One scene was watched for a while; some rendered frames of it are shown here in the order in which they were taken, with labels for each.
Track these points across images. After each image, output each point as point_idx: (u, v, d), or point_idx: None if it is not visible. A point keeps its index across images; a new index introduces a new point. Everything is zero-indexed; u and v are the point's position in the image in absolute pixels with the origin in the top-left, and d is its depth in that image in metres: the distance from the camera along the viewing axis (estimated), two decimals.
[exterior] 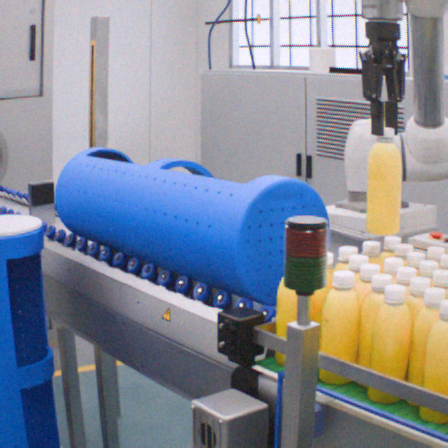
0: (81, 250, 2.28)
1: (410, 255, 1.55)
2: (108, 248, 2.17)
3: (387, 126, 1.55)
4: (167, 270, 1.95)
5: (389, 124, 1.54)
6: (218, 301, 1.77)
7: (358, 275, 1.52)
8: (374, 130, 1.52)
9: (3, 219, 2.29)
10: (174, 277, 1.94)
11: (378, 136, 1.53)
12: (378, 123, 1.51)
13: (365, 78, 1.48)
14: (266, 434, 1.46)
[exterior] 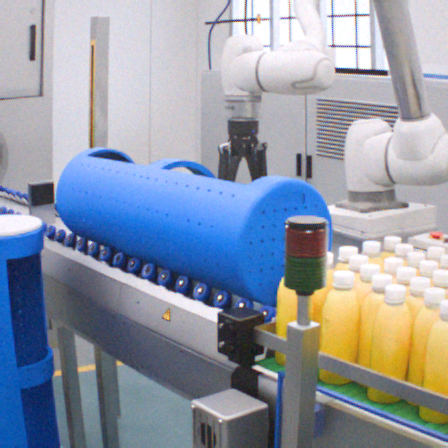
0: (79, 251, 2.28)
1: (410, 255, 1.55)
2: (108, 249, 2.17)
3: None
4: (168, 271, 1.94)
5: None
6: (217, 301, 1.77)
7: (358, 275, 1.52)
8: None
9: (3, 219, 2.29)
10: (173, 280, 1.94)
11: None
12: None
13: (220, 169, 1.88)
14: (266, 434, 1.46)
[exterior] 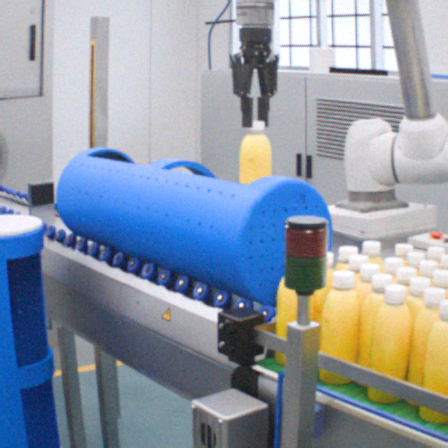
0: (79, 251, 2.28)
1: (410, 255, 1.55)
2: (108, 249, 2.17)
3: (259, 119, 1.79)
4: (168, 271, 1.94)
5: (260, 117, 1.78)
6: (217, 301, 1.77)
7: (358, 275, 1.52)
8: (244, 123, 1.76)
9: (3, 219, 2.29)
10: (173, 280, 1.94)
11: None
12: (247, 116, 1.75)
13: (235, 77, 1.72)
14: (266, 434, 1.46)
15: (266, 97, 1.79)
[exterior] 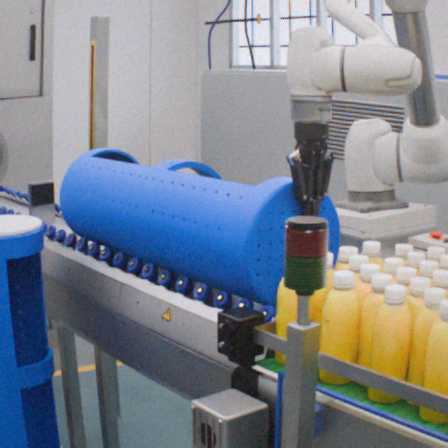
0: (77, 248, 2.30)
1: (410, 255, 1.55)
2: (106, 256, 2.16)
3: None
4: (167, 278, 1.93)
5: None
6: (217, 297, 1.78)
7: (358, 275, 1.52)
8: None
9: (3, 219, 2.29)
10: (166, 287, 1.94)
11: None
12: None
13: (326, 178, 1.71)
14: (266, 434, 1.46)
15: (306, 202, 1.67)
